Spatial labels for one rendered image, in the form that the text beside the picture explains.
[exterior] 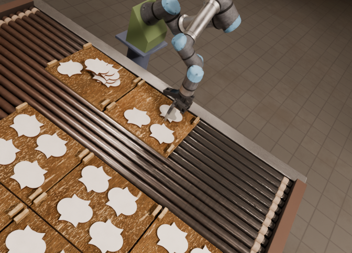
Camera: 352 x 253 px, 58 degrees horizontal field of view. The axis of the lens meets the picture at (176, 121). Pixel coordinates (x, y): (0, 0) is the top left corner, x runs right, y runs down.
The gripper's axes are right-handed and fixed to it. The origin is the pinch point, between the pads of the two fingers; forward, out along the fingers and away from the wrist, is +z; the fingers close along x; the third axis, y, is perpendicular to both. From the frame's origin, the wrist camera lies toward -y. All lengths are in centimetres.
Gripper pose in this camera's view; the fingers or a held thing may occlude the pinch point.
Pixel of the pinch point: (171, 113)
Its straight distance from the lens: 178.1
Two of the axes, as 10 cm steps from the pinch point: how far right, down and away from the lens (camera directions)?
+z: -3.2, 6.0, 7.3
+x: 5.2, -5.3, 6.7
